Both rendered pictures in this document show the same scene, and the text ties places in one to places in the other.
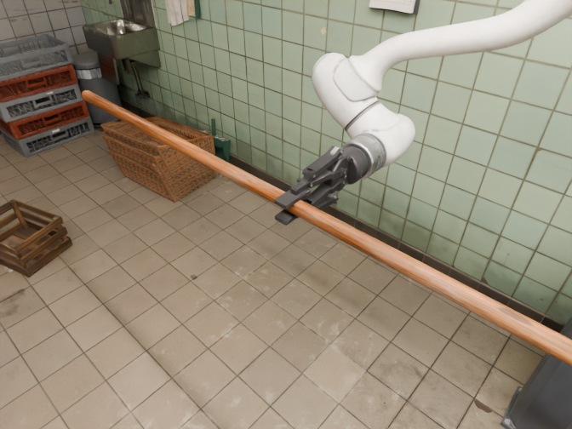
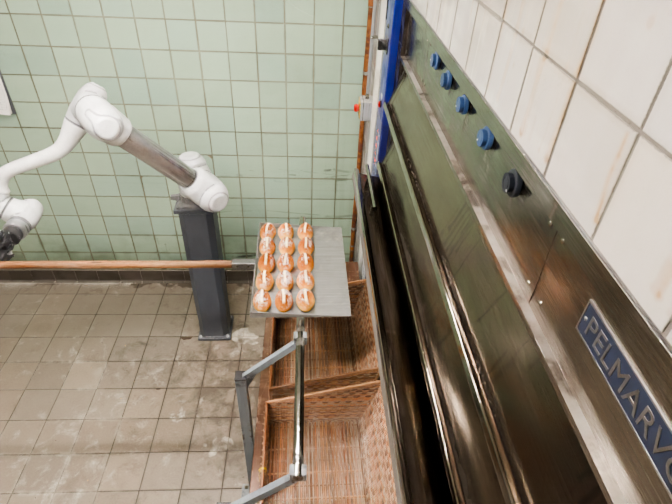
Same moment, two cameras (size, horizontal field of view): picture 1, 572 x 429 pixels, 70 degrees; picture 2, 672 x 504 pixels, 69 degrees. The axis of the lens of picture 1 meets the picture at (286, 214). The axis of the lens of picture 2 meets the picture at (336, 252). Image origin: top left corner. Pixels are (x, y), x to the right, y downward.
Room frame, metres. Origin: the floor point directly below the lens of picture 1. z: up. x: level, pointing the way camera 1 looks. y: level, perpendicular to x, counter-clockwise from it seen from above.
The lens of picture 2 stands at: (-1.30, 0.12, 2.45)
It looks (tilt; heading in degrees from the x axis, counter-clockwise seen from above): 38 degrees down; 313
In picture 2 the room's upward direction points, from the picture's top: 3 degrees clockwise
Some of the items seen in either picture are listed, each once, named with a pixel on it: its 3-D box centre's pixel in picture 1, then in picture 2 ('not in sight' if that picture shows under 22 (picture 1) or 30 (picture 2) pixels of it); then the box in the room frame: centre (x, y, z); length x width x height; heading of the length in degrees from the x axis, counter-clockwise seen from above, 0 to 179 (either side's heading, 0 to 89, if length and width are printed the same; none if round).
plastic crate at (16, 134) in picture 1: (42, 112); not in sight; (3.19, 2.02, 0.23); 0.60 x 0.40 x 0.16; 137
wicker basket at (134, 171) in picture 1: (163, 163); not in sight; (2.53, 0.88, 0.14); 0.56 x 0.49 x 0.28; 53
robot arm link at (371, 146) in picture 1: (361, 157); (16, 229); (0.79, -0.17, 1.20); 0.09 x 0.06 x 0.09; 48
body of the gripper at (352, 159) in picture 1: (341, 170); (8, 239); (0.73, -0.12, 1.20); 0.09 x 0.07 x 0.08; 138
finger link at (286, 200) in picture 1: (292, 196); not in sight; (0.62, -0.01, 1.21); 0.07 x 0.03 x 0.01; 138
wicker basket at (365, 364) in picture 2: not in sight; (322, 339); (-0.22, -0.98, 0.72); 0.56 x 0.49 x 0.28; 139
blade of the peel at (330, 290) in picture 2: not in sight; (300, 264); (-0.17, -0.89, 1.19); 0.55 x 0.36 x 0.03; 138
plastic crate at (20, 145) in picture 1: (48, 128); not in sight; (3.19, 2.02, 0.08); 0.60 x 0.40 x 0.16; 139
